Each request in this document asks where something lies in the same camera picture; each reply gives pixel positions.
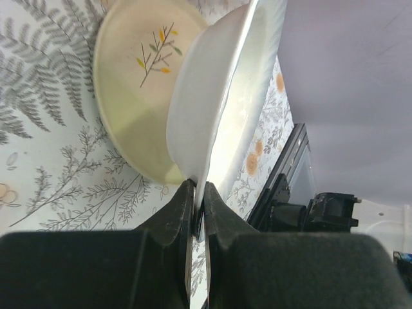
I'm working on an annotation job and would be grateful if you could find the pale green plate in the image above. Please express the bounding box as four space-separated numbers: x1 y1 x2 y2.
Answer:
93 1 207 185

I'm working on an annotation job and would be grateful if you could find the aluminium rail frame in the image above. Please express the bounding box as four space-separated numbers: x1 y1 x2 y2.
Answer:
288 147 317 205

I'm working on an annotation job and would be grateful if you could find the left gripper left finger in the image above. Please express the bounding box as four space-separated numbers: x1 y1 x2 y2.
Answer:
1 180 194 308

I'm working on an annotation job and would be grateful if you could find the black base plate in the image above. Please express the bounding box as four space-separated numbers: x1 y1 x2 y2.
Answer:
247 123 310 231

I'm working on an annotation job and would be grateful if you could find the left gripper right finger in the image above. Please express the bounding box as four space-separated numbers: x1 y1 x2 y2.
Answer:
204 183 406 308

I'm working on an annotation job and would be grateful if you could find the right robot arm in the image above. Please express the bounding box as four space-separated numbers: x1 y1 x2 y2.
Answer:
267 192 411 234

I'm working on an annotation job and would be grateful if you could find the white plate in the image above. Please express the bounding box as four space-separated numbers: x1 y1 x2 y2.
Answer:
166 0 288 242

